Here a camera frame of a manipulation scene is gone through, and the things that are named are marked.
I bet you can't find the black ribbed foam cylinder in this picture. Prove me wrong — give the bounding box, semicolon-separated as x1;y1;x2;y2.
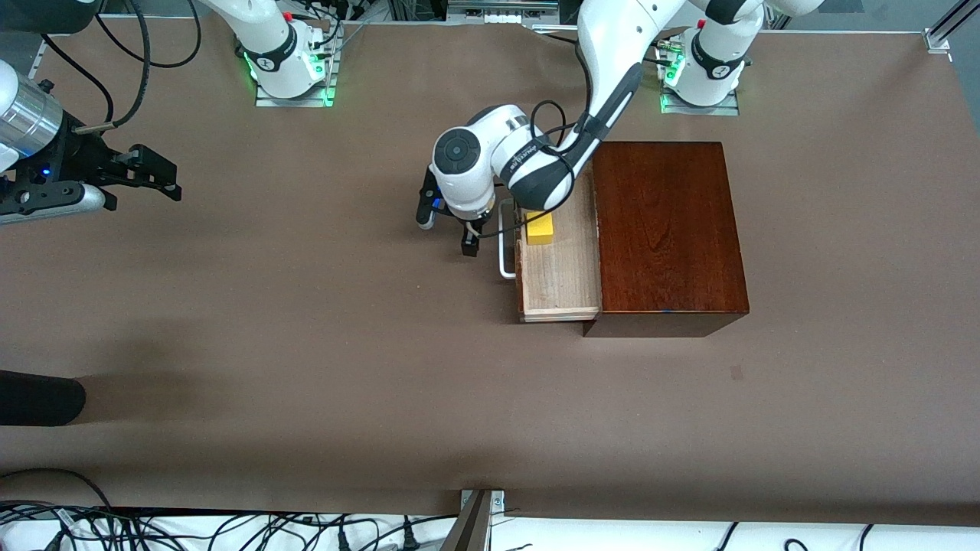
0;370;87;427

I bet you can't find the black cable with plug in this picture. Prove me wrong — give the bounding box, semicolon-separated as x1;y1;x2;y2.
352;514;460;551
291;517;384;551

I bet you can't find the aluminium frame corner bracket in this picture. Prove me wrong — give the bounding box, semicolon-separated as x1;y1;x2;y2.
924;0;980;54

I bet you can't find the dark brown wooden cabinet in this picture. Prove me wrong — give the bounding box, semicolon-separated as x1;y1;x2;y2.
580;142;750;338

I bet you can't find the white power strip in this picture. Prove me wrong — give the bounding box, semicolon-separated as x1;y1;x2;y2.
448;0;560;24

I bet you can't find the light wood drawer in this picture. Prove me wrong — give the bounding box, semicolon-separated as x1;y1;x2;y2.
498;165;604;324

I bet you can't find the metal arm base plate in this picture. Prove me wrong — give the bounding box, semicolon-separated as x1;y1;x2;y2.
255;42;339;108
658;42;741;117

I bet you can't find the brown paper table cover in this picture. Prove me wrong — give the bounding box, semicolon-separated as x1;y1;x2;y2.
0;15;980;529

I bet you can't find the thick black gripper cable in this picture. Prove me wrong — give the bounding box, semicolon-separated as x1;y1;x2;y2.
73;0;152;137

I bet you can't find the thin black looping cable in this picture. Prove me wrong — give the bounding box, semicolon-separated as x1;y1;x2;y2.
93;0;204;70

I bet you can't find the black floor cable loop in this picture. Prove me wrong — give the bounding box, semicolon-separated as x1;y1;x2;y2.
0;468;114;512

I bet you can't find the black cable with white label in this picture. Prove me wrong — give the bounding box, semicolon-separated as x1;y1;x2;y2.
42;505;87;551

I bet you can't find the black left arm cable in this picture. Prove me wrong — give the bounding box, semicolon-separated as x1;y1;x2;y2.
471;99;592;240

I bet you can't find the aluminium profile beam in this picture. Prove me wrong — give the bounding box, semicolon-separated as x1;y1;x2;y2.
438;490;506;551

